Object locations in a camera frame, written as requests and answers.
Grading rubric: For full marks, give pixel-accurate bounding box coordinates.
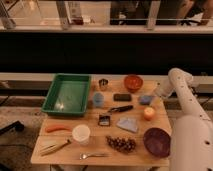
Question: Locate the blue sponge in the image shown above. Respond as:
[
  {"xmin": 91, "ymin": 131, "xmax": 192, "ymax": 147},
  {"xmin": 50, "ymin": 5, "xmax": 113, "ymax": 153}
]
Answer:
[{"xmin": 138, "ymin": 95, "xmax": 154, "ymax": 105}]

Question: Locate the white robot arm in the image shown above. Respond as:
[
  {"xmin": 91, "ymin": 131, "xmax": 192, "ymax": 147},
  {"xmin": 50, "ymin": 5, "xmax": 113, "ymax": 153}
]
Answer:
[{"xmin": 154, "ymin": 68, "xmax": 213, "ymax": 171}]

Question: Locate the small metal cup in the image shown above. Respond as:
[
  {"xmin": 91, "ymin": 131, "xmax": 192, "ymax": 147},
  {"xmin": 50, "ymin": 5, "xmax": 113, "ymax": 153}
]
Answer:
[{"xmin": 98, "ymin": 79, "xmax": 109, "ymax": 91}]

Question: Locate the blue plastic cup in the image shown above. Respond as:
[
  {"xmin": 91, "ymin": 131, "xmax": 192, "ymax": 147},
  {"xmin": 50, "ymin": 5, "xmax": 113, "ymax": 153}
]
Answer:
[{"xmin": 92, "ymin": 93, "xmax": 104, "ymax": 108}]

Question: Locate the black rectangular block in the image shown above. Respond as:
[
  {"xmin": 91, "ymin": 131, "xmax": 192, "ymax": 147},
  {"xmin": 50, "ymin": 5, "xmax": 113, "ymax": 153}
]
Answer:
[{"xmin": 113, "ymin": 94, "xmax": 132, "ymax": 101}]

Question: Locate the orange red bowl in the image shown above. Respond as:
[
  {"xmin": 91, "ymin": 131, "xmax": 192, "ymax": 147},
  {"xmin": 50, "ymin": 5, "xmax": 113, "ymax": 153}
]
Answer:
[{"xmin": 124, "ymin": 75, "xmax": 143, "ymax": 93}]

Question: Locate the small black box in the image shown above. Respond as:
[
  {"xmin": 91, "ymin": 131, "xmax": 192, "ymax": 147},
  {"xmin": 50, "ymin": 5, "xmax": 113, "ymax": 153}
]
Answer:
[{"xmin": 98, "ymin": 115, "xmax": 110, "ymax": 126}]

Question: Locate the green plastic tray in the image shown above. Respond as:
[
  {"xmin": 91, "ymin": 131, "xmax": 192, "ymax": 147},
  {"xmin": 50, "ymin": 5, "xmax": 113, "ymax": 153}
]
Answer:
[{"xmin": 42, "ymin": 73, "xmax": 91, "ymax": 117}]

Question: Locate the light blue cloth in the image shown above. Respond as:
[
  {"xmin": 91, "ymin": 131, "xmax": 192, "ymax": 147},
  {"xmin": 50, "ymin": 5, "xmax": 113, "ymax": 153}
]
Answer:
[{"xmin": 116, "ymin": 117, "xmax": 138, "ymax": 133}]

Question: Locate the orange round fruit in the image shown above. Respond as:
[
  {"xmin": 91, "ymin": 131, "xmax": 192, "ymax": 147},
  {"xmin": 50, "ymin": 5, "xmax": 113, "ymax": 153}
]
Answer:
[{"xmin": 143, "ymin": 107, "xmax": 155, "ymax": 121}]

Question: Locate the white paper cup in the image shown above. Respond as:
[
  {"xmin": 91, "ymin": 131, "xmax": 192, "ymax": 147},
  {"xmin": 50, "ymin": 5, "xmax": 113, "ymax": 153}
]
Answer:
[{"xmin": 72, "ymin": 124, "xmax": 91, "ymax": 145}]

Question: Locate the bunch of dark grapes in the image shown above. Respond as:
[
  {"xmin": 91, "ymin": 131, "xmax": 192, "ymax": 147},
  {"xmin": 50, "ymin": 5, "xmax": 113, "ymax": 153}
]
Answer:
[{"xmin": 106, "ymin": 136, "xmax": 136, "ymax": 154}]

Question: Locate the orange carrot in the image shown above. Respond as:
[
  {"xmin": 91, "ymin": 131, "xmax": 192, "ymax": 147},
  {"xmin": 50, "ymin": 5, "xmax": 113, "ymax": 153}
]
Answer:
[{"xmin": 45, "ymin": 125, "xmax": 71, "ymax": 133}]

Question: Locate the metal fork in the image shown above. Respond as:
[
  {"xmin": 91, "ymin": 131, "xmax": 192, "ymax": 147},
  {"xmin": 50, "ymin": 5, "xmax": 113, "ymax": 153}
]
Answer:
[{"xmin": 79, "ymin": 153, "xmax": 109, "ymax": 160}]

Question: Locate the purple bowl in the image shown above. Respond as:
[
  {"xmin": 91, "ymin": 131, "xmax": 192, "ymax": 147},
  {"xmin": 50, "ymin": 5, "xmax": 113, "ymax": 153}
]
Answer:
[{"xmin": 143, "ymin": 128, "xmax": 171, "ymax": 158}]

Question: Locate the black handled tool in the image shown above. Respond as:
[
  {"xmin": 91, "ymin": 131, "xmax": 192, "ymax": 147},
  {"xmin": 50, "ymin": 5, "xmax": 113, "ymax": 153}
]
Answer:
[{"xmin": 108, "ymin": 105, "xmax": 133, "ymax": 113}]

